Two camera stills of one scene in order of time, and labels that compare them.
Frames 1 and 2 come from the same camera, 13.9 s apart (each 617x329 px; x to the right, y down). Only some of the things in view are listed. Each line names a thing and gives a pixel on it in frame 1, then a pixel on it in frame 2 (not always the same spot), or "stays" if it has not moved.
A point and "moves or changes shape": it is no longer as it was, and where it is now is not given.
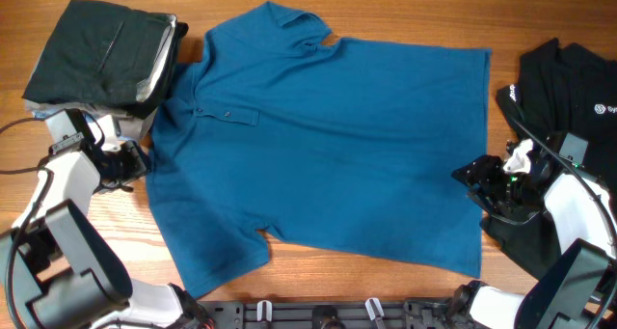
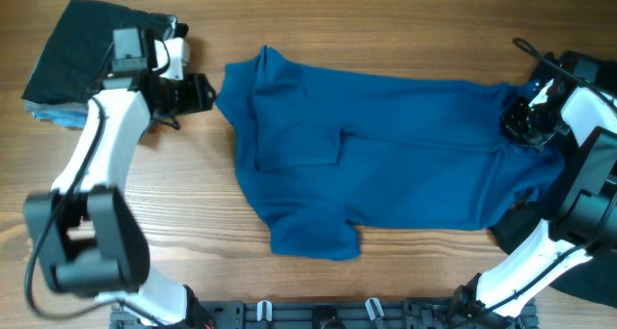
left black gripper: [139, 164] → [200, 96]
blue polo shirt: [263, 130] moves or changes shape
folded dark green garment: [98, 52] stays
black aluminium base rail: [422, 314] stays
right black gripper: [483, 169] → [510, 130]
